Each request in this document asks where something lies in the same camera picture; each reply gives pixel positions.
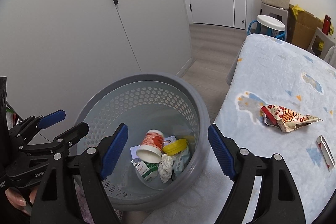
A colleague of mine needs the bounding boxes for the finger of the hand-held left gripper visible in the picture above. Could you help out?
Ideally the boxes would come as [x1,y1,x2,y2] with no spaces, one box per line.
[8,109,66,148]
[22,122,90,160]

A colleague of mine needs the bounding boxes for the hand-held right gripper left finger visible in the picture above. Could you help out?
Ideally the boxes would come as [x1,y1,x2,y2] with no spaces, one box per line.
[29,123,129,224]

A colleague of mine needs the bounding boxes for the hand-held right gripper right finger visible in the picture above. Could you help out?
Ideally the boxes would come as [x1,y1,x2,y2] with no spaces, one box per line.
[207,124,306,224]

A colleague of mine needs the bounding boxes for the green white carton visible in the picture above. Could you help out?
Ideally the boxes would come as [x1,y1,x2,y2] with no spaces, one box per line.
[131,160,159,183]

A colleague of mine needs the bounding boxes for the red white paper cup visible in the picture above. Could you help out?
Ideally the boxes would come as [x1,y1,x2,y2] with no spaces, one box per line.
[136,130,165,164]

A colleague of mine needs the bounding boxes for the white plastic packet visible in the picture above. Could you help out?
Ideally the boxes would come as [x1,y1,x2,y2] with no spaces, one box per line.
[173,147,191,179]

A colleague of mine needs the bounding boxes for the yellow plastic lid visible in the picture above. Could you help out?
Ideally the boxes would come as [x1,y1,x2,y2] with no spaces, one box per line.
[163,138,188,155]

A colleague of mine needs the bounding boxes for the white tissue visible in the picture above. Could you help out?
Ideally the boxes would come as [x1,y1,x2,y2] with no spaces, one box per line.
[158,154,175,184]

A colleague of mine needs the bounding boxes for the grey perforated waste basket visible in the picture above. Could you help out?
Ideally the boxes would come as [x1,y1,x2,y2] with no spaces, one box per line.
[70,73,211,211]

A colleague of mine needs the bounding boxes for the person's left hand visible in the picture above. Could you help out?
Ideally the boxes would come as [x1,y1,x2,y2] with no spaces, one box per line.
[5,184,38,215]

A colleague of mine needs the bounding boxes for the red beige snack packet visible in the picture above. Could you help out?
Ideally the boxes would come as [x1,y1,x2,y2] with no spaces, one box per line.
[260,104,324,133]

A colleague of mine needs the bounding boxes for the blue printed blanket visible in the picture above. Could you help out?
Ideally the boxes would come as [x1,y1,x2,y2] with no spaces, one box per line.
[168,33,336,224]

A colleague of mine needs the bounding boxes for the small red white box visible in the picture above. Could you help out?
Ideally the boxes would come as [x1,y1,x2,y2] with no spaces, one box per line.
[316,135,336,172]

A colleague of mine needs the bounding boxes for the white round stool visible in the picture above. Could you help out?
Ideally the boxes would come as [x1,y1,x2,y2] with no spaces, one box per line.
[247,14,286,42]

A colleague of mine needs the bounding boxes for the beige bed cover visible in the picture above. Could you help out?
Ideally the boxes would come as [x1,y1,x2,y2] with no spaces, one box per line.
[324,44,336,69]

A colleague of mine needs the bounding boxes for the grey side stool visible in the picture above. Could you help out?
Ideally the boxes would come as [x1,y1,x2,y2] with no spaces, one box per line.
[307,27,336,57]

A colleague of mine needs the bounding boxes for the grey plastic stool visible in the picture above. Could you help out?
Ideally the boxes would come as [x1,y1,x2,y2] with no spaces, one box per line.
[260,2,289,28]

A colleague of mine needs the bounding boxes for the yellow plastic bag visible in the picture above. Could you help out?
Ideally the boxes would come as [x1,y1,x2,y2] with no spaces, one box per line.
[292,4,306,17]

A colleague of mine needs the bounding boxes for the red bottle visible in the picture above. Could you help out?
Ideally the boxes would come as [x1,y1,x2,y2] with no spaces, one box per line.
[322,14,333,36]

